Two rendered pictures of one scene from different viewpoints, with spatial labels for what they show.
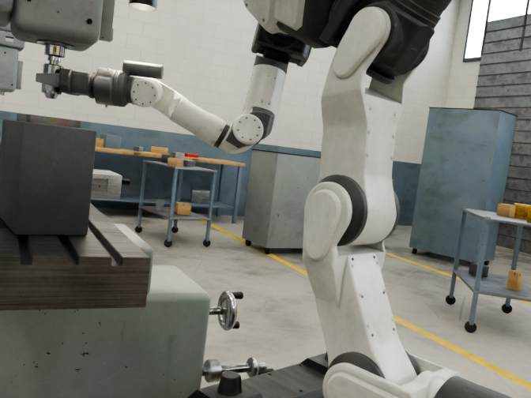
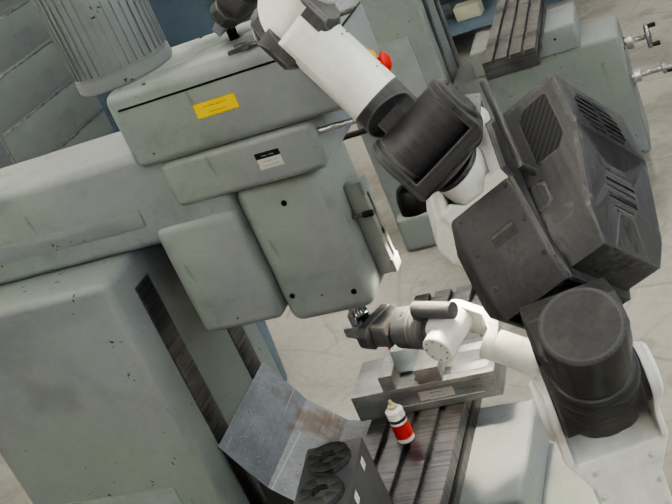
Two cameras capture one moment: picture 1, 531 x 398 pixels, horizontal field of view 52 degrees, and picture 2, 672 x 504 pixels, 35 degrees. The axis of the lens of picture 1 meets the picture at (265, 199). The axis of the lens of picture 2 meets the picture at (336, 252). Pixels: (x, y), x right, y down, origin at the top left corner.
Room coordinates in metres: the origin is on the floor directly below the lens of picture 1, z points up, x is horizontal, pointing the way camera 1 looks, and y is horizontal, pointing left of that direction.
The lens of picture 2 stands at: (0.10, -1.07, 2.27)
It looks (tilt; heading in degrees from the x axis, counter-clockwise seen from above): 23 degrees down; 52
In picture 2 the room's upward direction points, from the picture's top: 24 degrees counter-clockwise
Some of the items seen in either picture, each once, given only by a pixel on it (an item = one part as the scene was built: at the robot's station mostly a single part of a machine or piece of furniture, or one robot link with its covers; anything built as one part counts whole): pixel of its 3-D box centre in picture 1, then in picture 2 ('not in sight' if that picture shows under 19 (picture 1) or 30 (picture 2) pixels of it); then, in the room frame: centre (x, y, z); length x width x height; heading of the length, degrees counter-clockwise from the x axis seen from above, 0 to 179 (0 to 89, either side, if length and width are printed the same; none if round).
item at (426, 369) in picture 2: not in sight; (432, 356); (1.49, 0.57, 1.02); 0.15 x 0.06 x 0.04; 29
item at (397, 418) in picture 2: not in sight; (397, 419); (1.31, 0.55, 0.98); 0.04 x 0.04 x 0.11
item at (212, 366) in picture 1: (239, 368); not in sight; (1.45, 0.02, 0.51); 0.22 x 0.06 x 0.06; 117
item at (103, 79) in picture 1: (90, 85); (396, 327); (1.34, 0.46, 1.22); 0.13 x 0.12 x 0.10; 5
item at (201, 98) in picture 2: not in sight; (245, 77); (1.33, 0.56, 1.81); 0.47 x 0.26 x 0.16; 117
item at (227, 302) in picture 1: (216, 310); not in sight; (1.56, 0.11, 0.63); 0.16 x 0.12 x 0.12; 117
